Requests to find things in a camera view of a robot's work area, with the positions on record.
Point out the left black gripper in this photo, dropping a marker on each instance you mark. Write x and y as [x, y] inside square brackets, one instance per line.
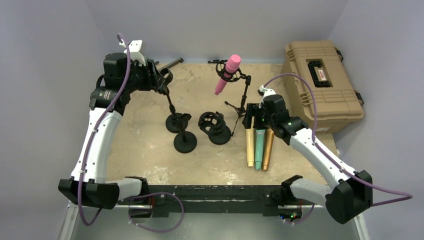
[149, 71]

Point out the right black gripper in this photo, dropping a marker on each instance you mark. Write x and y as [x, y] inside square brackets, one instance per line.
[253, 110]

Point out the yellow microphone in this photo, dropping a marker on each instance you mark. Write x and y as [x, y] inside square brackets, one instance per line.
[250, 151]

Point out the teal microphone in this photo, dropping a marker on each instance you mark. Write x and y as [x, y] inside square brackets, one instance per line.
[259, 148]

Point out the gold microphone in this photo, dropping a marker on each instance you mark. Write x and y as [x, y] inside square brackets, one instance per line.
[270, 135]

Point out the clip round-base stand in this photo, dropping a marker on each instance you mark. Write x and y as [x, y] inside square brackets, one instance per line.
[171, 119]
[185, 141]

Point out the shock mount round-base stand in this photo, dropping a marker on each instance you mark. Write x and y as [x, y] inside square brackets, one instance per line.
[214, 126]

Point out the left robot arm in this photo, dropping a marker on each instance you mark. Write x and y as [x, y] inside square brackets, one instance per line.
[87, 184]

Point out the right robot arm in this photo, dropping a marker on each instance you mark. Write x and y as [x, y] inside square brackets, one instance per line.
[346, 192]

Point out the pink microphone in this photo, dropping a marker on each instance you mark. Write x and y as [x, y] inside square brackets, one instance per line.
[225, 70]

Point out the tan hard case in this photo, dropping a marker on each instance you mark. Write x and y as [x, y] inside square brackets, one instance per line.
[318, 86]

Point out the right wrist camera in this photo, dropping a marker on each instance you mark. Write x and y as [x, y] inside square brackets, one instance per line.
[264, 92]

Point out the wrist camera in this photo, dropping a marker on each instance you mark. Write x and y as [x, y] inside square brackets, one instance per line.
[264, 92]
[136, 48]

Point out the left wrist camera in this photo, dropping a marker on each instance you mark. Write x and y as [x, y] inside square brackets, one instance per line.
[136, 48]

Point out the black mounting base rail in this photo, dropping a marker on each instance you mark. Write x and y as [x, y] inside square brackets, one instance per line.
[266, 200]

